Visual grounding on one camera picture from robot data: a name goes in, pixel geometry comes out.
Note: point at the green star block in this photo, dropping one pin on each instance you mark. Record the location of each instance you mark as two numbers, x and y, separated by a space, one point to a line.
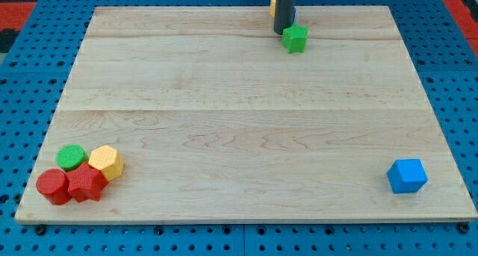
294 38

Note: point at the red star block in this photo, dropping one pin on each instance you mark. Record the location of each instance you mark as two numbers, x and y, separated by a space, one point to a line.
86 183

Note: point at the blue cube block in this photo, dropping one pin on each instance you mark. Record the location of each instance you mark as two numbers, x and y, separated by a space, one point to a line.
407 176

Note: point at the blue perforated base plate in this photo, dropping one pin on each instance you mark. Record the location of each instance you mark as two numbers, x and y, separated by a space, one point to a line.
36 69

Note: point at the green cylinder block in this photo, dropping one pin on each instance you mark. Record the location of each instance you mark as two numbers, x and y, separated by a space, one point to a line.
71 157

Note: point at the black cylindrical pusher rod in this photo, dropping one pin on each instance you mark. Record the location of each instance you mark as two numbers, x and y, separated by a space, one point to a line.
284 15

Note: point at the light wooden board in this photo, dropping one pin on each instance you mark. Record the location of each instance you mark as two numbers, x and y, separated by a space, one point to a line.
217 123

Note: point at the red cylinder block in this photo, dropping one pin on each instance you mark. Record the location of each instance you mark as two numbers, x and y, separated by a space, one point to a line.
53 185

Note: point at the yellow hexagon block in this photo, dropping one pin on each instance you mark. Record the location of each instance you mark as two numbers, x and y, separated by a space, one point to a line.
108 161

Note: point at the yellow block behind rod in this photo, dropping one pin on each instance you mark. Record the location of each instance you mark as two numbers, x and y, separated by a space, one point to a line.
272 8

